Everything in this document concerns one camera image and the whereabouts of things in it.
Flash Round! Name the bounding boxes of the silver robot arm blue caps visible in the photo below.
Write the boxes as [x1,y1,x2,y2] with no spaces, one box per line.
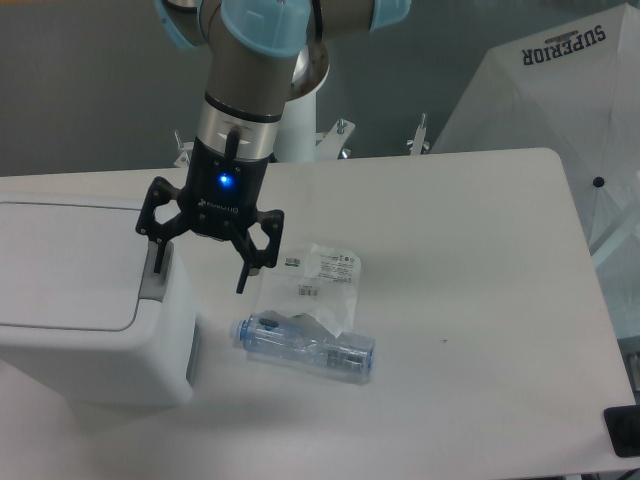
[136,1,411,293]

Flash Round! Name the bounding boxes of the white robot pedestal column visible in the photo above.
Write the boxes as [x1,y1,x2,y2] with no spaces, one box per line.
[274,91,317,163]

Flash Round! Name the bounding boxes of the white trash can grey button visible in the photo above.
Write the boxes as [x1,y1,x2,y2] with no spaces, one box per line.
[1,192,199,406]

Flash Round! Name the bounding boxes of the black device at table edge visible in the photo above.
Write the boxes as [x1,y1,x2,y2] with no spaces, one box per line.
[603,405,639,458]

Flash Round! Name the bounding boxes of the white pedestal base frame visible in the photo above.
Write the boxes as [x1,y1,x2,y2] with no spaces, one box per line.
[173,113,431,168]

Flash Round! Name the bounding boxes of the clear plastic packaging bag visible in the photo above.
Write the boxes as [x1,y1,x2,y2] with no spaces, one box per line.
[254,243,362,337]

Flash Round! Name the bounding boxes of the crushed clear plastic bottle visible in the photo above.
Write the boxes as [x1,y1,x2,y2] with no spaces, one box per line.
[229,311,375,384]

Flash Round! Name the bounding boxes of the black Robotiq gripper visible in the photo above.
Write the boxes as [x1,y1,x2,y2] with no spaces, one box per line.
[134,137,286,295]

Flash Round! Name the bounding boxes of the white Superior umbrella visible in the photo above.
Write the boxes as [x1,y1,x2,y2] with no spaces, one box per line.
[430,3,640,391]

